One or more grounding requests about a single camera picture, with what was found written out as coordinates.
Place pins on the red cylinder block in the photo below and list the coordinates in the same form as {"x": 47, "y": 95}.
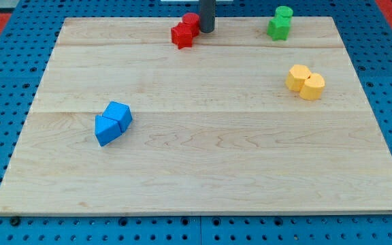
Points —
{"x": 192, "y": 20}

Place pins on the green star block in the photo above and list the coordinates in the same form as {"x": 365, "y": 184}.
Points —
{"x": 278, "y": 28}

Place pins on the blue triangle block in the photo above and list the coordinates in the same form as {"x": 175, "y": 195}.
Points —
{"x": 106, "y": 130}

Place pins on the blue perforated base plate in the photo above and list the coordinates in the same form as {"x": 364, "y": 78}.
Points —
{"x": 25, "y": 47}

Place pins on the wooden board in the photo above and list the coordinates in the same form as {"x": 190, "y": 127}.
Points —
{"x": 215, "y": 130}

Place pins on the yellow heart block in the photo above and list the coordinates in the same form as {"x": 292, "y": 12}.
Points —
{"x": 313, "y": 87}

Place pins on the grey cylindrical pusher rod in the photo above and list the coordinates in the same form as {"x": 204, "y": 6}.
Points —
{"x": 207, "y": 11}

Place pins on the blue cube block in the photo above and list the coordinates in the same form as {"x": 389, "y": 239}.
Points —
{"x": 119, "y": 112}

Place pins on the green cylinder block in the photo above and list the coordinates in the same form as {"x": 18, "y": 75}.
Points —
{"x": 283, "y": 15}

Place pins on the red star block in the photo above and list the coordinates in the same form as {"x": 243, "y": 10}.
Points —
{"x": 182, "y": 36}

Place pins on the yellow hexagon block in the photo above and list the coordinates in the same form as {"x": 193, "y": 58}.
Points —
{"x": 297, "y": 76}

